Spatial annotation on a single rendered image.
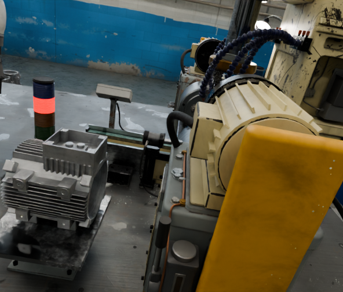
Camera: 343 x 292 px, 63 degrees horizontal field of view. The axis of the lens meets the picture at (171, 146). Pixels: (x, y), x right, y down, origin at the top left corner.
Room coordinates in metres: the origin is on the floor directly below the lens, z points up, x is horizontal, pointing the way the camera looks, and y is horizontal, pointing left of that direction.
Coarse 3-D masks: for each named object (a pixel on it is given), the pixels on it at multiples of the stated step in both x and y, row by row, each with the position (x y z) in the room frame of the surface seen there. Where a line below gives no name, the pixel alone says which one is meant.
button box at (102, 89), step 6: (102, 84) 1.33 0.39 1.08; (96, 90) 1.31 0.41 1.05; (102, 90) 1.32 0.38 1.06; (108, 90) 1.32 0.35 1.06; (114, 90) 1.32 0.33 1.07; (120, 90) 1.33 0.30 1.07; (126, 90) 1.33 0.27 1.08; (102, 96) 1.34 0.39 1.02; (108, 96) 1.33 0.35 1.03; (114, 96) 1.31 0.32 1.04; (120, 96) 1.31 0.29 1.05; (126, 96) 1.31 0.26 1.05; (132, 96) 1.38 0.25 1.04; (126, 102) 1.36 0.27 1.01
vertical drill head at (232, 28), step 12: (240, 0) 1.07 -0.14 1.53; (252, 0) 1.05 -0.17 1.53; (240, 12) 1.06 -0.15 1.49; (252, 12) 1.06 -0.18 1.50; (240, 24) 1.05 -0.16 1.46; (252, 24) 1.06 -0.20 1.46; (228, 36) 1.08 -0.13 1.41; (240, 48) 1.05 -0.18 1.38; (228, 60) 1.04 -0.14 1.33; (216, 72) 1.05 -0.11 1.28; (252, 72) 1.04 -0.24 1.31; (216, 84) 1.06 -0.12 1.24
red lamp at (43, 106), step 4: (36, 100) 0.76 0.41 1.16; (40, 100) 0.76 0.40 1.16; (44, 100) 0.76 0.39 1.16; (48, 100) 0.77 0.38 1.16; (52, 100) 0.78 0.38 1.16; (36, 104) 0.76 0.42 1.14; (40, 104) 0.76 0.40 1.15; (44, 104) 0.76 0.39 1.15; (48, 104) 0.77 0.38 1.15; (52, 104) 0.78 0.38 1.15; (36, 108) 0.76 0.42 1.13; (40, 108) 0.76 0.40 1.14; (44, 108) 0.76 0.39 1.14; (48, 108) 0.77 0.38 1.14; (52, 108) 0.78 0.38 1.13; (40, 112) 0.76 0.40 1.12; (44, 112) 0.76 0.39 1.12; (48, 112) 0.77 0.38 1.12
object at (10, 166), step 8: (8, 160) 0.53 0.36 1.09; (8, 168) 0.51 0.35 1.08; (16, 168) 0.53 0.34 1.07; (88, 176) 0.52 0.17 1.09; (80, 184) 0.51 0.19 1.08; (88, 184) 0.51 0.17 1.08; (104, 192) 0.65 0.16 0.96; (8, 208) 0.52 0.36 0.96; (80, 224) 0.51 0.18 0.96; (88, 224) 0.52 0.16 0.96
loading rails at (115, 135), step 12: (96, 132) 1.13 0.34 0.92; (108, 132) 1.15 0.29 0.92; (120, 132) 1.16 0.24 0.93; (132, 132) 1.17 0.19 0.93; (108, 144) 1.01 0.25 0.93; (120, 144) 1.05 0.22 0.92; (132, 144) 1.12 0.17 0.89; (168, 144) 1.14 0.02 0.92; (108, 156) 1.01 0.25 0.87; (120, 156) 1.01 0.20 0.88; (132, 156) 1.01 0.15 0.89; (144, 156) 1.01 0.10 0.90; (168, 156) 1.02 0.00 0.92; (156, 168) 1.02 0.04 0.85; (156, 180) 0.99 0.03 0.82
